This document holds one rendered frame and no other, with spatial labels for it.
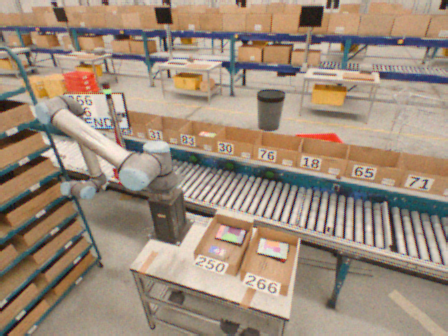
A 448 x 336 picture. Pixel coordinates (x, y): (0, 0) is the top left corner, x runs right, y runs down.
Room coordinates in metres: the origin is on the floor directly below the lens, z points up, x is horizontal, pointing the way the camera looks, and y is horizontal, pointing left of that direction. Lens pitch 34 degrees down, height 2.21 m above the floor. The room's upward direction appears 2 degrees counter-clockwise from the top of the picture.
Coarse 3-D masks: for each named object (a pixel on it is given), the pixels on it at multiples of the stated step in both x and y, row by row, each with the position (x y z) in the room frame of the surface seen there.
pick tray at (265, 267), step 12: (264, 228) 1.31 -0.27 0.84; (252, 240) 1.21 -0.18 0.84; (276, 240) 1.28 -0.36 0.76; (288, 240) 1.25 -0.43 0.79; (252, 252) 1.18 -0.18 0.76; (288, 252) 1.18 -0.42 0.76; (252, 264) 1.09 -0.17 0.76; (264, 264) 1.09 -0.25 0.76; (276, 264) 1.09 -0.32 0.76; (288, 264) 1.08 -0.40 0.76; (240, 276) 0.98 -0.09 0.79; (264, 276) 1.00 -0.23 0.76; (276, 276) 1.00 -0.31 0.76; (288, 276) 1.00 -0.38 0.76; (288, 288) 0.89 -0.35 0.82
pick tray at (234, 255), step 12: (216, 216) 1.46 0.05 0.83; (228, 216) 1.43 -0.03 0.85; (216, 228) 1.41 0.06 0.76; (240, 228) 1.40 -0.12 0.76; (252, 228) 1.35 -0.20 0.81; (204, 240) 1.26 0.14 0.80; (216, 240) 1.29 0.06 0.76; (204, 252) 1.19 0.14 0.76; (228, 252) 1.19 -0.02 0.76; (240, 252) 1.19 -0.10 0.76; (240, 264) 1.09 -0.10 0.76
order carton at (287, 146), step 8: (264, 136) 2.39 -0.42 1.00; (272, 136) 2.36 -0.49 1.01; (280, 136) 2.33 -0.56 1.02; (288, 136) 2.30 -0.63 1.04; (296, 136) 2.27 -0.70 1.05; (256, 144) 2.13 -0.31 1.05; (264, 144) 2.39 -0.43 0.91; (272, 144) 2.36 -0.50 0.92; (280, 144) 2.33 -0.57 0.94; (288, 144) 2.30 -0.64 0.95; (296, 144) 2.27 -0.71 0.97; (256, 152) 2.13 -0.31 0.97; (280, 152) 2.04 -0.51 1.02; (288, 152) 2.02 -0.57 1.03; (296, 152) 1.99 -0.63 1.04; (256, 160) 2.13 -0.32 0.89; (264, 160) 2.10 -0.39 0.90; (280, 160) 2.04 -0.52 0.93; (296, 160) 1.99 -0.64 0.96
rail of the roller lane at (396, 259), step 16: (80, 176) 2.23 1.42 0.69; (144, 192) 1.92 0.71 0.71; (192, 208) 1.73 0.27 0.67; (208, 208) 1.67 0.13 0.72; (224, 208) 1.64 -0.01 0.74; (256, 224) 1.51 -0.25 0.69; (272, 224) 1.45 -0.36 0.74; (320, 240) 1.32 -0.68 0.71; (336, 240) 1.28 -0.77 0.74; (368, 256) 1.19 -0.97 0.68; (384, 256) 1.16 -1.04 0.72; (400, 256) 1.14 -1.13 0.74; (432, 272) 1.05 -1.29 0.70
